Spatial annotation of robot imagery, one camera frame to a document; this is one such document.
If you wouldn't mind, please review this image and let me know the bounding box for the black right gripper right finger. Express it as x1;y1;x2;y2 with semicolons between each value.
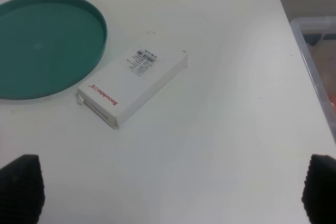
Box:
301;154;335;223

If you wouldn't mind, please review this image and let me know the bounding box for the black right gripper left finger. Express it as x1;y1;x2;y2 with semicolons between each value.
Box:
1;154;45;223

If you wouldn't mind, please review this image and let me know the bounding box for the teal round tray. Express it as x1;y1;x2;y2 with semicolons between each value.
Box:
1;0;108;100

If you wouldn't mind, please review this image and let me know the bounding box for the white Snowwhite box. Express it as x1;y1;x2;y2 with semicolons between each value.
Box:
77;47;188;129

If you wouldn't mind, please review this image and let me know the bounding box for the clear plastic storage bin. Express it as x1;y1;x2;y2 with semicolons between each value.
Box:
290;16;335;137

